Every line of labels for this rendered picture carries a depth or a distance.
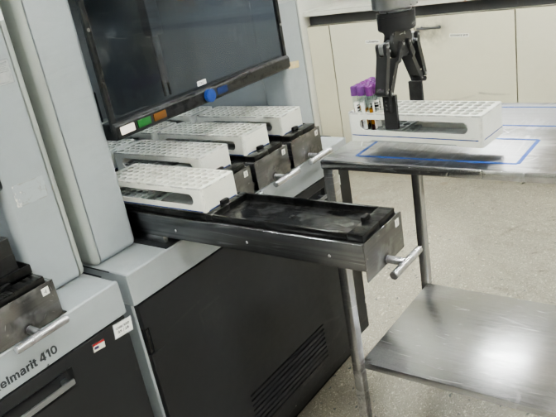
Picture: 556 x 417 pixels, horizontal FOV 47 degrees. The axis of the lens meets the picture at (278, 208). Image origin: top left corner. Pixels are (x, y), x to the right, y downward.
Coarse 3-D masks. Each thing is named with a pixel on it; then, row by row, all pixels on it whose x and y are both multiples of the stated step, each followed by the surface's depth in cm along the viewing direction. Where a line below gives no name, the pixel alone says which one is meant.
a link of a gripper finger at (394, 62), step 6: (402, 42) 125; (402, 48) 125; (402, 54) 126; (390, 60) 126; (396, 60) 125; (390, 66) 126; (396, 66) 126; (390, 72) 126; (396, 72) 126; (390, 78) 126; (390, 84) 125; (390, 90) 125; (378, 96) 127; (390, 96) 126
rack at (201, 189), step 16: (128, 176) 137; (144, 176) 135; (160, 176) 133; (176, 176) 132; (192, 176) 130; (208, 176) 129; (224, 176) 126; (128, 192) 139; (144, 192) 138; (160, 192) 137; (176, 192) 126; (192, 192) 123; (208, 192) 123; (224, 192) 127; (192, 208) 125; (208, 208) 123
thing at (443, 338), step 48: (384, 144) 142; (528, 144) 127; (336, 192) 141; (432, 288) 186; (384, 336) 168; (432, 336) 165; (480, 336) 161; (528, 336) 158; (432, 384) 149; (480, 384) 145; (528, 384) 142
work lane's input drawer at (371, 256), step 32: (160, 224) 130; (192, 224) 124; (224, 224) 119; (256, 224) 115; (288, 224) 111; (320, 224) 112; (352, 224) 110; (384, 224) 108; (288, 256) 112; (320, 256) 108; (352, 256) 104; (384, 256) 108; (416, 256) 107
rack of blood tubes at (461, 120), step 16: (352, 112) 136; (368, 112) 133; (400, 112) 129; (416, 112) 127; (432, 112) 125; (448, 112) 123; (464, 112) 121; (480, 112) 119; (496, 112) 122; (352, 128) 136; (384, 128) 134; (400, 128) 131; (416, 128) 135; (432, 128) 134; (448, 128) 132; (464, 128) 130; (480, 128) 118; (496, 128) 123; (432, 144) 126; (448, 144) 123; (464, 144) 121; (480, 144) 119
